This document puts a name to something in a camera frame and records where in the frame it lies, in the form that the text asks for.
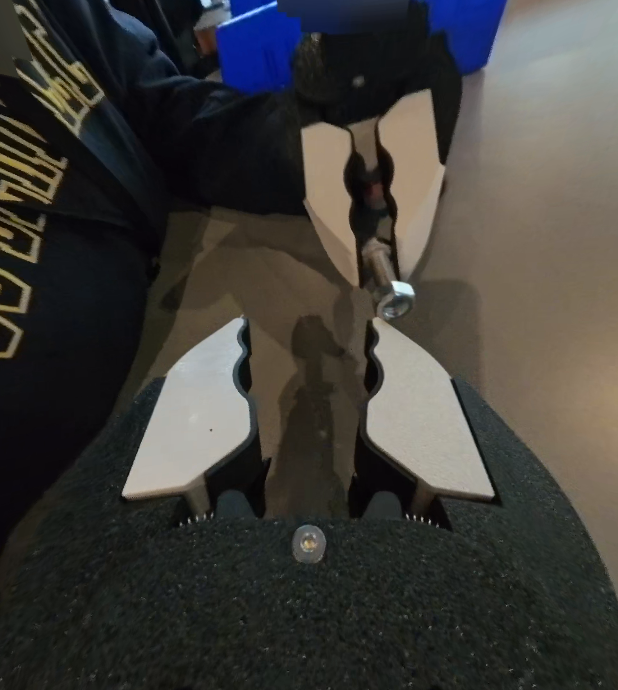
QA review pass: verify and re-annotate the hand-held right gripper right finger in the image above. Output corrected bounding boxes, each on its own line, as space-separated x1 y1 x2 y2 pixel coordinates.
364 317 496 512

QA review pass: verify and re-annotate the steel hex nut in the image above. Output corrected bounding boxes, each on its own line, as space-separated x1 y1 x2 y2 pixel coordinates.
376 279 416 320

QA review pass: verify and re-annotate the blue plastic bin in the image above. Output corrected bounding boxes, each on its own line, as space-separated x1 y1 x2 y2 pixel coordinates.
216 0 506 97

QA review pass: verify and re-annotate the steel hex bolt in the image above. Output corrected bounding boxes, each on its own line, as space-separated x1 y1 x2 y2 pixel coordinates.
360 237 404 316

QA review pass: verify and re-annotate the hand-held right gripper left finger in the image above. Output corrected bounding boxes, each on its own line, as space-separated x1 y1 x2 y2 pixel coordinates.
122 317 261 514

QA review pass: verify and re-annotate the person's left forearm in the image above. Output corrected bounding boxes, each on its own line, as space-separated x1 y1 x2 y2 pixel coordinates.
115 11 310 216

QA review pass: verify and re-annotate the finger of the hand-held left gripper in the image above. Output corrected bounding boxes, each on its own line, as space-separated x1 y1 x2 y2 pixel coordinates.
375 89 447 280
301 123 366 289

